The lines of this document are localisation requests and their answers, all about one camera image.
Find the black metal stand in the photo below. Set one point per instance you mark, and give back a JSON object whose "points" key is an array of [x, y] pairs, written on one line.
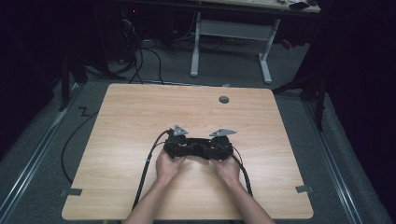
{"points": [[314, 90], [64, 84]]}

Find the metal floor rail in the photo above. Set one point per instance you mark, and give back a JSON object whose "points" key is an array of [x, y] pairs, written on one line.
{"points": [[333, 165], [34, 160]]}

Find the white desk frame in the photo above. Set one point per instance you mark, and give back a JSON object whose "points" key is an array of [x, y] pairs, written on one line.
{"points": [[233, 29]]}

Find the grey round table grommet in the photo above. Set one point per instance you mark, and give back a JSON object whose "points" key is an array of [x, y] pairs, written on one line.
{"points": [[223, 99]]}

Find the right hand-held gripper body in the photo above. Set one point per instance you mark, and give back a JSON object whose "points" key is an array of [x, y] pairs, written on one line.
{"points": [[222, 146]]}

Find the dark computer tower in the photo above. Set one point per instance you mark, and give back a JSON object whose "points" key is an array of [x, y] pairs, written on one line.
{"points": [[130, 28]]}

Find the grey tape piece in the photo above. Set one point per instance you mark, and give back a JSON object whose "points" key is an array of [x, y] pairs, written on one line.
{"points": [[73, 192], [304, 188]]}

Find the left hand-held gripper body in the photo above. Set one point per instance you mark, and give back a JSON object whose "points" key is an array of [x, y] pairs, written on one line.
{"points": [[176, 144]]}

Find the person's left hand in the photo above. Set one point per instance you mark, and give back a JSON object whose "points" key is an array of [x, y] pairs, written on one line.
{"points": [[168, 168]]}

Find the person's right hand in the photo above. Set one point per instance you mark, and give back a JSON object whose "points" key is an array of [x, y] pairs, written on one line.
{"points": [[227, 171]]}

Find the black device on desk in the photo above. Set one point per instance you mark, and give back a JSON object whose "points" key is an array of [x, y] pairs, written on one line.
{"points": [[299, 5]]}

